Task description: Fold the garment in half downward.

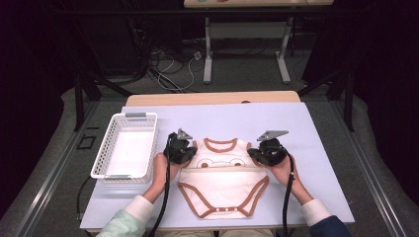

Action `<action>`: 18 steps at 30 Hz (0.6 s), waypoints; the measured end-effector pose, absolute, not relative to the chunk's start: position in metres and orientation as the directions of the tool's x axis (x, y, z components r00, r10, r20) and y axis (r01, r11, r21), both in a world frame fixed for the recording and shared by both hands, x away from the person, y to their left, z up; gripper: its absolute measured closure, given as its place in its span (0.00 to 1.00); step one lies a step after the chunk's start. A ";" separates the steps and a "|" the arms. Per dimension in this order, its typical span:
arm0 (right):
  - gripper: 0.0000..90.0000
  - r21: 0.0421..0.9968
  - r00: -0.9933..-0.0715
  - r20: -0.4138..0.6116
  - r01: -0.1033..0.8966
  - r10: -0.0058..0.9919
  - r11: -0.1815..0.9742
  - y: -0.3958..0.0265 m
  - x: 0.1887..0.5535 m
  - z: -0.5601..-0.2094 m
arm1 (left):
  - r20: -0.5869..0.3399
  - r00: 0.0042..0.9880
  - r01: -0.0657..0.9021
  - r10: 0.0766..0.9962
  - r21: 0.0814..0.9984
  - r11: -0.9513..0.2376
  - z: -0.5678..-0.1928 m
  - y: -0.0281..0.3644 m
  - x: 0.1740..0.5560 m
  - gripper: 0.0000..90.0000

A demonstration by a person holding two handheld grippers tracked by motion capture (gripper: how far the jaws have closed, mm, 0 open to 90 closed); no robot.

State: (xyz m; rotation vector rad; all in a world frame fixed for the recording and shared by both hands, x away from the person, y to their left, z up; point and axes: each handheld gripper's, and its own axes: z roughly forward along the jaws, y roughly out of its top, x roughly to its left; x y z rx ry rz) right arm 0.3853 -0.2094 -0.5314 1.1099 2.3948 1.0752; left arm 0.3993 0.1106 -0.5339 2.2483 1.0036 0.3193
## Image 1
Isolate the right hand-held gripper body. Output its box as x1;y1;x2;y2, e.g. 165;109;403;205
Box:
256;129;292;167

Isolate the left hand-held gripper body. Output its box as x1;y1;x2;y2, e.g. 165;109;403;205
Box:
163;127;194;165

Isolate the white perforated plastic basket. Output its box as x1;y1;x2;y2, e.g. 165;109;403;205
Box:
90;112;159;185

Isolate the cream baby bodysuit brown trim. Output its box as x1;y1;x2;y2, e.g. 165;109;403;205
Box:
177;137;271;220

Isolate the person's right hand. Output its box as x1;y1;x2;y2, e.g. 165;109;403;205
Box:
265;155;302;197

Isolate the person's left hand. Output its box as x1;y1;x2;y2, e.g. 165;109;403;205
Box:
147;152;183;198

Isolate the black metal stand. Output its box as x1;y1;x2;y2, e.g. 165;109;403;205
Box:
73;70;132;132
297;67;355;132

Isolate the wooden table with white legs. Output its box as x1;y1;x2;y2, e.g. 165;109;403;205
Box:
183;0;335;85

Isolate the left hand-held gripper black cable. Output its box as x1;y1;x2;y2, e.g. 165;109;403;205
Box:
144;137;172;237

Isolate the hand-held gripper black cable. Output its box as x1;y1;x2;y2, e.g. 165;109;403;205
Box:
144;137;172;237
281;154;296;237

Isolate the right hand-held gripper black cable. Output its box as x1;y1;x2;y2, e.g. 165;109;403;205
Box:
281;154;296;237

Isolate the white floor cable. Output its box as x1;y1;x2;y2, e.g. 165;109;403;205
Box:
157;53;196;93

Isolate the black floor socket frame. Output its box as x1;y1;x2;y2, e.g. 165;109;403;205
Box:
76;133;97;151

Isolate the aluminium floor rail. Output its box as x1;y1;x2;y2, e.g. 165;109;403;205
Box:
13;102;100;237
330;102;409;237

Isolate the black floor cable bundle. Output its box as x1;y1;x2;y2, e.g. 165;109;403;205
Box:
127;16;159;83

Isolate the thin black cable beside table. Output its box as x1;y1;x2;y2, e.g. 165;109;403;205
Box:
76;176;93;222

